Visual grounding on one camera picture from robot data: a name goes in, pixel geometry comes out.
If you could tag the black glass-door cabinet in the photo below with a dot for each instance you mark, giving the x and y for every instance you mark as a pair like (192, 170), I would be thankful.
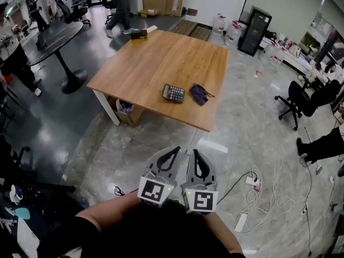
(254, 31)

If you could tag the wooden pallet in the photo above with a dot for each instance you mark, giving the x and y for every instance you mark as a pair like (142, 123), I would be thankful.
(191, 30)

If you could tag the white mug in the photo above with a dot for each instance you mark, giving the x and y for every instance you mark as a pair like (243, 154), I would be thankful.
(16, 193)

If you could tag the black office chair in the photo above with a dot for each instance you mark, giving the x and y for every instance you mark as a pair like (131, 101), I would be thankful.
(72, 11)
(294, 98)

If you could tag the person's left forearm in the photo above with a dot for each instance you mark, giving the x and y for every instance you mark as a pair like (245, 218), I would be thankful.
(113, 210)

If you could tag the person's black clothing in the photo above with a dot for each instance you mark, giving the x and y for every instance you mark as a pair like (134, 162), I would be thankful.
(150, 232)

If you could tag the black box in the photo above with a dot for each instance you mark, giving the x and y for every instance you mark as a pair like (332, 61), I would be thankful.
(139, 34)

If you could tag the black calculator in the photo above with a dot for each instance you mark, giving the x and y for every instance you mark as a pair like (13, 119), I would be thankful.
(173, 93)

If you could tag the teal flat object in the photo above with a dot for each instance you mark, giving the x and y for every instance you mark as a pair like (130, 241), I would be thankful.
(20, 213)

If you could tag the white flat strip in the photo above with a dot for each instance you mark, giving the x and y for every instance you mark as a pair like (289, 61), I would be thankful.
(151, 28)

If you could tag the long white power strip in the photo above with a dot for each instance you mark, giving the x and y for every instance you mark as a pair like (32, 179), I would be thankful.
(240, 222)

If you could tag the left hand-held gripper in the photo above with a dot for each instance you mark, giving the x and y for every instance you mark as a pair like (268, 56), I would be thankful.
(157, 191)

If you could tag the white plastic bag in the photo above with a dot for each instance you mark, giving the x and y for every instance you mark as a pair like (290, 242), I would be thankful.
(123, 107)

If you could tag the flat cardboard tray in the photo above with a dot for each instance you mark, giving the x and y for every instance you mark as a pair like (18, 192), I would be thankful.
(148, 12)

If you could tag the person's right forearm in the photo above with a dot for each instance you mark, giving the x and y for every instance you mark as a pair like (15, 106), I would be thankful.
(223, 230)

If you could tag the clear water jug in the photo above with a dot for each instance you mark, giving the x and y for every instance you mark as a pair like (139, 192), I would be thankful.
(218, 25)
(274, 55)
(233, 34)

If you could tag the dark purple cloth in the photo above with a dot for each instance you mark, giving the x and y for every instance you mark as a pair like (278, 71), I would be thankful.
(198, 93)

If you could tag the round black pedestal table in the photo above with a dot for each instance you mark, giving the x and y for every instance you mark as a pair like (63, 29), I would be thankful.
(57, 38)

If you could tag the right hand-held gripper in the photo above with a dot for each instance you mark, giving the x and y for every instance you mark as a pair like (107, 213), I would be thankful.
(201, 200)

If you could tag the open cardboard box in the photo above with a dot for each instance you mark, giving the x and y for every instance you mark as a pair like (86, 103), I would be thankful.
(134, 115)

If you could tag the wooden table with white legs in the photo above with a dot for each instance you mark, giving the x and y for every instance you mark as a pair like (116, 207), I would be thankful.
(166, 60)

